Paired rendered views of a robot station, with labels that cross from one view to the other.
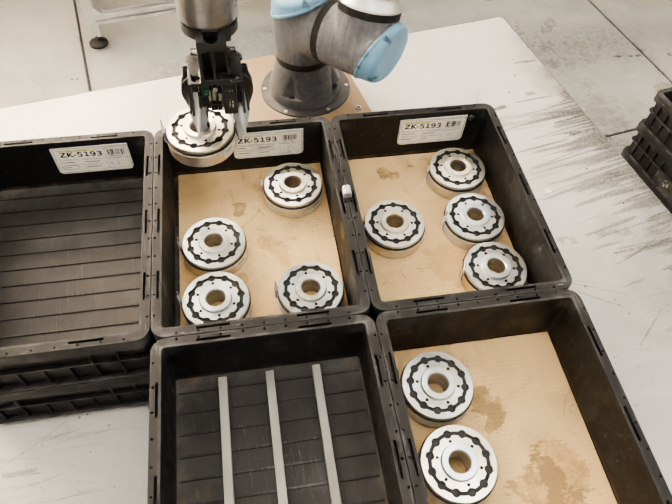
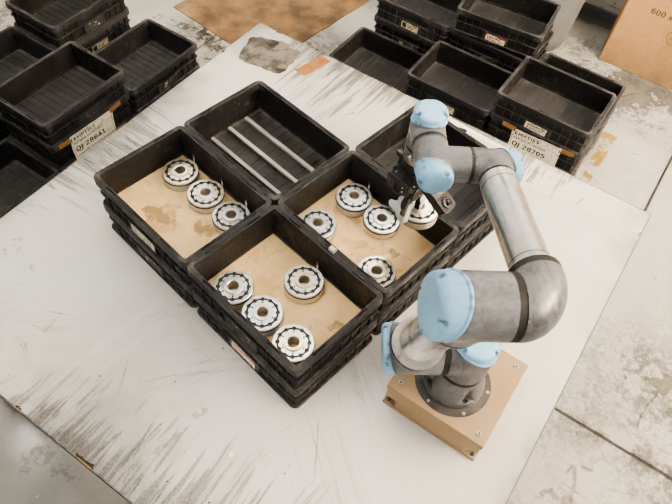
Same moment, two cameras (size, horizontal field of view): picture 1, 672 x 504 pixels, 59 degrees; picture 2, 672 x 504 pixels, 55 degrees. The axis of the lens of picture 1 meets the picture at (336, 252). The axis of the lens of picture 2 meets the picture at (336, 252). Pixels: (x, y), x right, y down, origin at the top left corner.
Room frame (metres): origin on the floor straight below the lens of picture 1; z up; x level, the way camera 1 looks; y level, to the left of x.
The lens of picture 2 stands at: (1.38, -0.59, 2.25)
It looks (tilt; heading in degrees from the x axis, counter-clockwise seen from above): 54 degrees down; 142
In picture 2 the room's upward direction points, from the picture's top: 6 degrees clockwise
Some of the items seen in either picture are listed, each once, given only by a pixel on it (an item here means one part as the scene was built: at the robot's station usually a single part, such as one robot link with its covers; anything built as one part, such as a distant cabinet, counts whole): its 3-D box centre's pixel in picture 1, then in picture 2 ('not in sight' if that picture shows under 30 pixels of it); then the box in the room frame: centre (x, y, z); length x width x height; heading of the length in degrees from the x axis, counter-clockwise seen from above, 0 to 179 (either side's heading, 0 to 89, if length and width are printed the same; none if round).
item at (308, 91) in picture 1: (304, 68); (457, 371); (1.03, 0.09, 0.85); 0.15 x 0.15 x 0.10
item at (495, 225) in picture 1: (474, 216); (262, 313); (0.65, -0.23, 0.86); 0.10 x 0.10 x 0.01
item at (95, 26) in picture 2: not in sight; (79, 38); (-1.27, -0.11, 0.37); 0.40 x 0.30 x 0.45; 113
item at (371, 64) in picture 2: not in sight; (378, 77); (-0.50, 1.02, 0.26); 0.40 x 0.30 x 0.23; 23
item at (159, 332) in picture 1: (252, 215); (367, 218); (0.57, 0.13, 0.92); 0.40 x 0.30 x 0.02; 12
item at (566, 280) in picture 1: (439, 197); (284, 283); (0.64, -0.16, 0.92); 0.40 x 0.30 x 0.02; 12
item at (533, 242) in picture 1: (433, 217); (284, 294); (0.64, -0.16, 0.87); 0.40 x 0.30 x 0.11; 12
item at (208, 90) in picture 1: (213, 61); (411, 173); (0.65, 0.18, 1.14); 0.09 x 0.08 x 0.12; 13
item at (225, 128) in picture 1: (200, 129); (418, 207); (0.66, 0.22, 1.01); 0.10 x 0.10 x 0.01
